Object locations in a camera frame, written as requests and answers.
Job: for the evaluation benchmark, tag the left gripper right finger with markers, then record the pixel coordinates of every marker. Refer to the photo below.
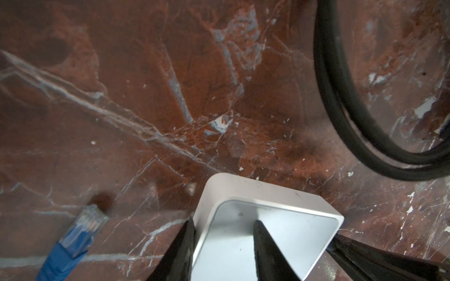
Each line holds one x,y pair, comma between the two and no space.
270,263

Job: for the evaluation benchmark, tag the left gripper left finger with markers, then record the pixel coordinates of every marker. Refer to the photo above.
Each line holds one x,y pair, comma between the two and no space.
177,263

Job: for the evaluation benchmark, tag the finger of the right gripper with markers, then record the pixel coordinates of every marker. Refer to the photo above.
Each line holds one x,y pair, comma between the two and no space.
365,263

